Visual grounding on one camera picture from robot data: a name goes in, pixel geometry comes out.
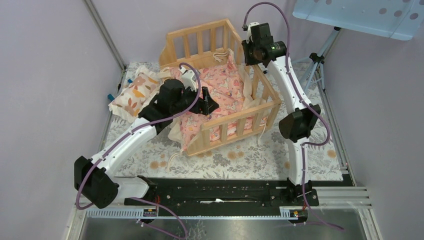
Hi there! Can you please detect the floral small pillow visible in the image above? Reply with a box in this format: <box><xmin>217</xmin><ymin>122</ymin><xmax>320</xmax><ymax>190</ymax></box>
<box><xmin>109</xmin><ymin>65</ymin><xmax>170</xmax><ymax>123</ymax></box>

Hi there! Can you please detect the black tripod stand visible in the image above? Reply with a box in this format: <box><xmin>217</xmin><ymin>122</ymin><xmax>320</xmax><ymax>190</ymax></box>
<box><xmin>301</xmin><ymin>26</ymin><xmax>342</xmax><ymax>94</ymax></box>

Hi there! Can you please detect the grey diagonal pole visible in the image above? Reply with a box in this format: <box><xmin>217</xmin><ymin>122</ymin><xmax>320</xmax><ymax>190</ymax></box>
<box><xmin>82</xmin><ymin>0</ymin><xmax>126</xmax><ymax>71</ymax></box>

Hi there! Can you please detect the blue toy item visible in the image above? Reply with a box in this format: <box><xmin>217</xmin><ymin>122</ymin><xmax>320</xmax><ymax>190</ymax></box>
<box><xmin>108</xmin><ymin>78</ymin><xmax>138</xmax><ymax>107</ymax></box>

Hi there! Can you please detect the light blue perforated panel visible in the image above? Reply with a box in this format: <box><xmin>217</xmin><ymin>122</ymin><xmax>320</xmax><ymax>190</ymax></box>
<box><xmin>293</xmin><ymin>0</ymin><xmax>424</xmax><ymax>41</ymax></box>

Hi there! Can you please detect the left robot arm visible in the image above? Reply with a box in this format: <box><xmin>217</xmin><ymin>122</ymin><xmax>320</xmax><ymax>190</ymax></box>
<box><xmin>74</xmin><ymin>78</ymin><xmax>219</xmax><ymax>209</ymax></box>

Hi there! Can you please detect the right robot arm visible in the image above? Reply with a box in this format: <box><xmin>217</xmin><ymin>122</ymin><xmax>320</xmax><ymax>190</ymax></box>
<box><xmin>242</xmin><ymin>22</ymin><xmax>321</xmax><ymax>206</ymax></box>

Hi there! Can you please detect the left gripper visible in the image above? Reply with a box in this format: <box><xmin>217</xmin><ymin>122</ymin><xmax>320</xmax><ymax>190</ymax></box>
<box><xmin>170</xmin><ymin>83</ymin><xmax>218</xmax><ymax>116</ymax></box>

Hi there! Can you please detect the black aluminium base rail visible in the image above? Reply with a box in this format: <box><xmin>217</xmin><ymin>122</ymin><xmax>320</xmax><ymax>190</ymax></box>
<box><xmin>72</xmin><ymin>176</ymin><xmax>372</xmax><ymax>220</ymax></box>

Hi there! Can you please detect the pink patterned bed cushion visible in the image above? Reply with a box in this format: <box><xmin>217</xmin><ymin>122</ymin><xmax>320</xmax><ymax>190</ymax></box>
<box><xmin>168</xmin><ymin>49</ymin><xmax>266</xmax><ymax>150</ymax></box>

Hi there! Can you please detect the wooden pet bed frame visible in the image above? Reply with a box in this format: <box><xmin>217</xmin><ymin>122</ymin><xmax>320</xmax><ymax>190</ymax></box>
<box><xmin>159</xmin><ymin>19</ymin><xmax>282</xmax><ymax>156</ymax></box>

